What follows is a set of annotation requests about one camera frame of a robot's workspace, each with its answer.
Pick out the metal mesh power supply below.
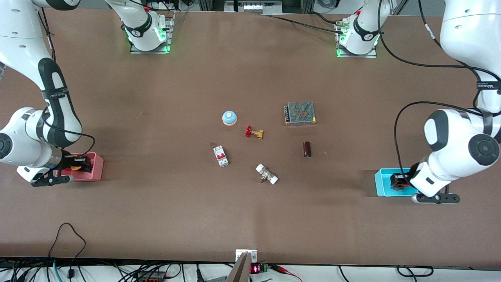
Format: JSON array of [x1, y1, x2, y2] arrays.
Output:
[[284, 101, 317, 126]]

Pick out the metal fitting white caps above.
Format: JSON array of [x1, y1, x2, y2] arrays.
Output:
[[256, 163, 279, 185]]

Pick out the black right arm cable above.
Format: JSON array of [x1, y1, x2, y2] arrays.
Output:
[[37, 8, 96, 157]]

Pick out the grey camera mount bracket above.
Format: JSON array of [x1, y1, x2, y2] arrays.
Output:
[[227, 249, 258, 282]]

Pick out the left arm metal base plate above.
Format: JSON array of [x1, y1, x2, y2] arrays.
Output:
[[336, 18, 378, 58]]

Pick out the pink plastic bin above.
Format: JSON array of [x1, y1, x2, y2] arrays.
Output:
[[53, 152, 104, 182]]

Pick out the cyan plastic bin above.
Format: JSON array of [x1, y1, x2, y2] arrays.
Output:
[[374, 168, 422, 197]]

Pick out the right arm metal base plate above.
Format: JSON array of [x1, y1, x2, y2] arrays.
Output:
[[130, 12, 173, 54]]

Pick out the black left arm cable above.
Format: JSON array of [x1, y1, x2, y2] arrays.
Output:
[[378, 0, 501, 181]]

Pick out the black looped table cable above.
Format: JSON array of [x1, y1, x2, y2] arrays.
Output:
[[48, 222, 87, 277]]

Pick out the black cable to arm base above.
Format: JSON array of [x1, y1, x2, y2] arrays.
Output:
[[260, 12, 345, 35]]

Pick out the red clip lead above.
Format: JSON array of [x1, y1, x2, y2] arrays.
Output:
[[270, 264, 303, 282]]

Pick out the white red circuit breaker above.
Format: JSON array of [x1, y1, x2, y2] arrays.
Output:
[[213, 145, 229, 168]]

